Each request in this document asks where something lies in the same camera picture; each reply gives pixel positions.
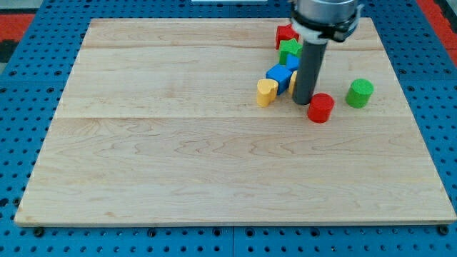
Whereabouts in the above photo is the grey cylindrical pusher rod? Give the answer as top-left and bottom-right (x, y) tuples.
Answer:
(292, 41), (327, 105)

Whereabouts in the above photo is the yellow heart block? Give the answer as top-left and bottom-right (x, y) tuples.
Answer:
(256, 79), (278, 107)

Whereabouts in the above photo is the small blue block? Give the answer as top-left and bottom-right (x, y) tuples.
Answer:
(285, 54), (300, 72)

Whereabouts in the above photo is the green star block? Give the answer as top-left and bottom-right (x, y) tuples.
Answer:
(278, 38), (303, 64)

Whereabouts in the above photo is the yellow block behind rod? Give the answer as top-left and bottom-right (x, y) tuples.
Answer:
(288, 71), (297, 96)

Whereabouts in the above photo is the blue cube block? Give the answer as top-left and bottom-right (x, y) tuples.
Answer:
(266, 64), (293, 96)

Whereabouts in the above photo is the red star block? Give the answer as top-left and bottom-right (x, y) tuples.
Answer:
(275, 24), (299, 50)

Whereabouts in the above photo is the red cylinder block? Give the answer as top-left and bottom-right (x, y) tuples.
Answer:
(307, 93), (335, 124)

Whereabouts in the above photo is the green cylinder block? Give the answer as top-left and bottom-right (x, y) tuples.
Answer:
(345, 79), (374, 109)

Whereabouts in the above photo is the light wooden board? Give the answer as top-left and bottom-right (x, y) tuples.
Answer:
(15, 18), (456, 227)

